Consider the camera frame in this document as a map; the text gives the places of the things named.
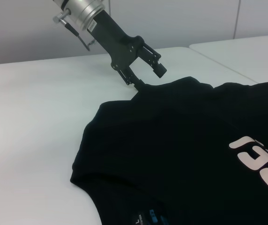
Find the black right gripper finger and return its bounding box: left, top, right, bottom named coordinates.
left=139, top=41, right=168, bottom=79
left=117, top=66, right=147, bottom=91

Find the black shirt with FREE print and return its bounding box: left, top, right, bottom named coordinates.
left=69, top=76, right=268, bottom=225

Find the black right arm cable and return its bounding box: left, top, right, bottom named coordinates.
left=52, top=9, right=97, bottom=52

